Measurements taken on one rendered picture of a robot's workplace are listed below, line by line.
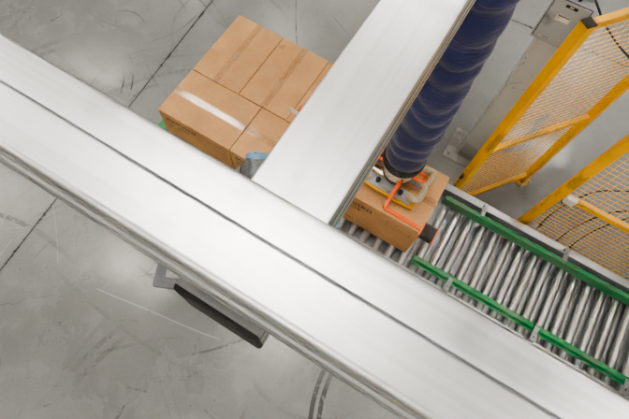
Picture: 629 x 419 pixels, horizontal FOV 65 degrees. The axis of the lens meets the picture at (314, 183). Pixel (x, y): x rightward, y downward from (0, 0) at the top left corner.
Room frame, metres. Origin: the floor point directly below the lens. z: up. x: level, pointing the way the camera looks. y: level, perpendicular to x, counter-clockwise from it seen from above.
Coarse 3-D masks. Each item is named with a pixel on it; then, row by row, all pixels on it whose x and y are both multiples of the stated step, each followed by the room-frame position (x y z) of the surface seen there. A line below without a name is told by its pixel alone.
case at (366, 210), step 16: (368, 192) 1.10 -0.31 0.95; (416, 192) 1.13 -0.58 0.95; (432, 192) 1.15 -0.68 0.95; (352, 208) 1.06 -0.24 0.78; (368, 208) 1.02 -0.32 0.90; (400, 208) 1.03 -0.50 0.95; (416, 208) 1.04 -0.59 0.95; (432, 208) 1.05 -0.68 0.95; (368, 224) 1.01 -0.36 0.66; (384, 224) 0.97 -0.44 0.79; (400, 224) 0.94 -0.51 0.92; (400, 240) 0.92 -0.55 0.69
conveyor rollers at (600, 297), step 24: (456, 216) 1.17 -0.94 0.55; (456, 240) 1.01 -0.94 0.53; (480, 240) 1.03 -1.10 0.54; (432, 264) 0.84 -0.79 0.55; (480, 264) 0.87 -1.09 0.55; (528, 264) 0.91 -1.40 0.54; (456, 288) 0.70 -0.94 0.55; (504, 288) 0.73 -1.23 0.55; (552, 288) 0.77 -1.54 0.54; (528, 312) 0.60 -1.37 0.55; (576, 312) 0.64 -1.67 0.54; (624, 312) 0.67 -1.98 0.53; (600, 336) 0.52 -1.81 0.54; (624, 336) 0.53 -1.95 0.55; (576, 360) 0.36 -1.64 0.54; (600, 360) 0.38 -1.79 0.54; (624, 360) 0.39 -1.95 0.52
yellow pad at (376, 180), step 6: (378, 174) 1.18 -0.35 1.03; (366, 180) 1.14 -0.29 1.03; (372, 180) 1.14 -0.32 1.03; (378, 180) 1.13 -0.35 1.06; (384, 180) 1.15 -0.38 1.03; (372, 186) 1.10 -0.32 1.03; (378, 186) 1.11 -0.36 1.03; (402, 186) 1.13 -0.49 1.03; (384, 192) 1.08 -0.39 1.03; (396, 192) 1.08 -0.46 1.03; (402, 192) 1.08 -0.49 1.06; (408, 192) 1.09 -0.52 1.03; (396, 198) 1.05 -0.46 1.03; (402, 198) 1.05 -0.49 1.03; (402, 204) 1.02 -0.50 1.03; (408, 204) 1.02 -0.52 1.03; (414, 204) 1.03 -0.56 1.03
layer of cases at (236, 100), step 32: (256, 32) 2.47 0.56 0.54; (224, 64) 2.15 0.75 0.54; (256, 64) 2.18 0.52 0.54; (288, 64) 2.21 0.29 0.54; (320, 64) 2.25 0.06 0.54; (192, 96) 1.84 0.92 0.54; (224, 96) 1.87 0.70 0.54; (256, 96) 1.90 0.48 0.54; (288, 96) 1.93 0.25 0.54; (192, 128) 1.59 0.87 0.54; (224, 128) 1.62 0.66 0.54; (256, 128) 1.65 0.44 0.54; (224, 160) 1.50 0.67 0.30
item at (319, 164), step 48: (384, 0) 0.49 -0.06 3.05; (432, 0) 0.50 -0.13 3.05; (384, 48) 0.41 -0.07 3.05; (432, 48) 0.42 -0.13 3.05; (336, 96) 0.33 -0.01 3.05; (384, 96) 0.34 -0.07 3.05; (288, 144) 0.26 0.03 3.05; (336, 144) 0.27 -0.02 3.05; (384, 144) 0.31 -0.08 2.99; (288, 192) 0.20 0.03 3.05; (336, 192) 0.21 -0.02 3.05; (192, 288) 0.09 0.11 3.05; (240, 336) 0.05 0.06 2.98
